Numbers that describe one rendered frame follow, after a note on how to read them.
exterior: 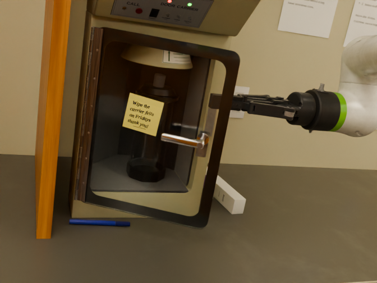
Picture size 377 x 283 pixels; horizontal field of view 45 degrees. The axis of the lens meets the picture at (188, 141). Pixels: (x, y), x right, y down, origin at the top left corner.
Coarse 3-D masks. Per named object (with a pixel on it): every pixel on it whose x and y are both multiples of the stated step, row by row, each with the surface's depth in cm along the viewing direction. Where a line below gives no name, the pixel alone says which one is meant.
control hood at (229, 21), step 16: (96, 0) 87; (112, 0) 87; (224, 0) 90; (240, 0) 91; (256, 0) 91; (112, 16) 91; (208, 16) 94; (224, 16) 95; (240, 16) 95; (208, 32) 99; (224, 32) 100
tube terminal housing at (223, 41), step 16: (96, 16) 93; (144, 32) 97; (160, 32) 98; (176, 32) 99; (192, 32) 101; (224, 48) 104; (80, 80) 105; (80, 96) 103; (80, 112) 102; (80, 128) 100; (80, 208) 106; (96, 208) 108
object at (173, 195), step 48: (144, 48) 92; (192, 48) 90; (96, 96) 96; (144, 96) 95; (192, 96) 93; (96, 144) 100; (144, 144) 98; (96, 192) 103; (144, 192) 101; (192, 192) 99
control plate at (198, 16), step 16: (128, 0) 88; (144, 0) 88; (160, 0) 88; (176, 0) 89; (192, 0) 89; (208, 0) 90; (128, 16) 92; (144, 16) 92; (160, 16) 93; (176, 16) 93; (192, 16) 94
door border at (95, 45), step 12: (96, 36) 93; (96, 48) 94; (96, 60) 94; (96, 72) 95; (96, 84) 96; (84, 96) 97; (84, 120) 98; (84, 132) 99; (84, 144) 100; (84, 156) 101; (84, 168) 102; (84, 180) 102; (84, 192) 103
